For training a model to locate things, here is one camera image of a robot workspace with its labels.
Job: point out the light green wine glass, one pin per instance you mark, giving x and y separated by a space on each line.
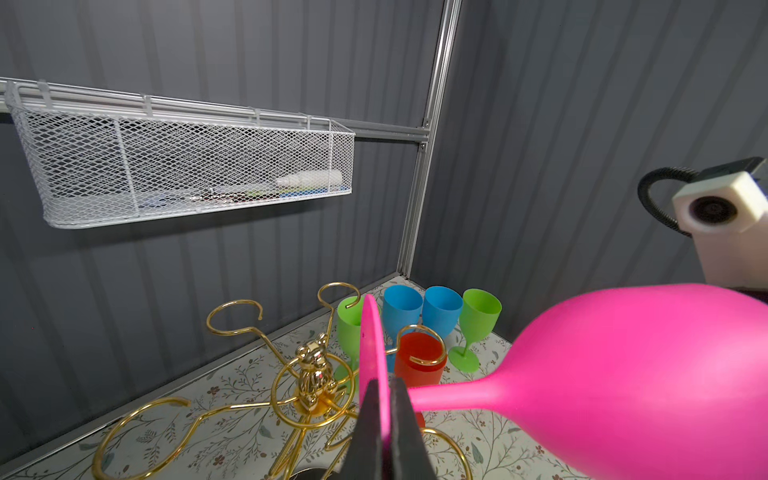
348 322

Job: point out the white wire mesh basket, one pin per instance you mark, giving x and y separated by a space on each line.
102 158

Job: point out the blue wine glass front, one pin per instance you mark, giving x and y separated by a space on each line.
402 306

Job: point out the floral table mat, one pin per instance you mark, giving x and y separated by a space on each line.
243 444

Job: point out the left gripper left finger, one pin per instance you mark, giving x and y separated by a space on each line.
365 457

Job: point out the blue wine glass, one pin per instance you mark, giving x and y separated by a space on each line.
441 310
402 306

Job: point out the red wine glass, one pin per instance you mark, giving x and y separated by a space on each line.
420 359

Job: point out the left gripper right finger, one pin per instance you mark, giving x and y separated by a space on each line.
408 457

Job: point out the pink wine glass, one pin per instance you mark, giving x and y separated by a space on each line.
653 382

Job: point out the gold wine glass rack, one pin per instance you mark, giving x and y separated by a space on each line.
314 389

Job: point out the white marker in basket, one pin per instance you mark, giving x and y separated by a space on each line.
311 179

